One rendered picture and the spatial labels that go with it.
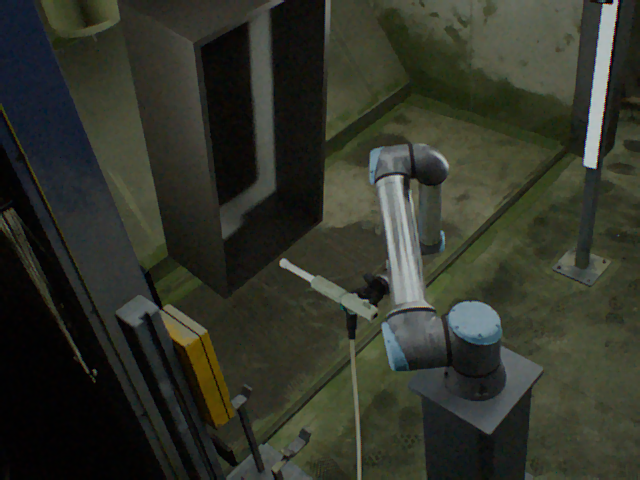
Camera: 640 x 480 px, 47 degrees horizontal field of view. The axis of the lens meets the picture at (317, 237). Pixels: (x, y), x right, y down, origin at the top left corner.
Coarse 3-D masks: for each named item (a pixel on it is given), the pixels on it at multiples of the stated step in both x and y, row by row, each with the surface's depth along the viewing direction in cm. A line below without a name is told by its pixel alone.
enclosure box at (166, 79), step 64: (128, 0) 223; (192, 0) 224; (256, 0) 224; (320, 0) 251; (192, 64) 215; (256, 64) 291; (320, 64) 269; (192, 128) 236; (256, 128) 314; (320, 128) 291; (192, 192) 262; (256, 192) 339; (320, 192) 313; (192, 256) 295; (256, 256) 313
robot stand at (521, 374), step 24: (504, 360) 233; (528, 360) 231; (408, 384) 231; (432, 384) 229; (528, 384) 224; (432, 408) 230; (456, 408) 221; (480, 408) 220; (504, 408) 219; (528, 408) 236; (432, 432) 239; (456, 432) 228; (480, 432) 216; (504, 432) 226; (432, 456) 249; (456, 456) 237; (480, 456) 227; (504, 456) 236
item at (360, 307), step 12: (288, 264) 294; (312, 276) 287; (312, 288) 287; (324, 288) 281; (336, 288) 280; (336, 300) 279; (348, 300) 274; (360, 300) 274; (348, 312) 278; (360, 312) 271; (372, 312) 269; (348, 324) 283; (348, 336) 287
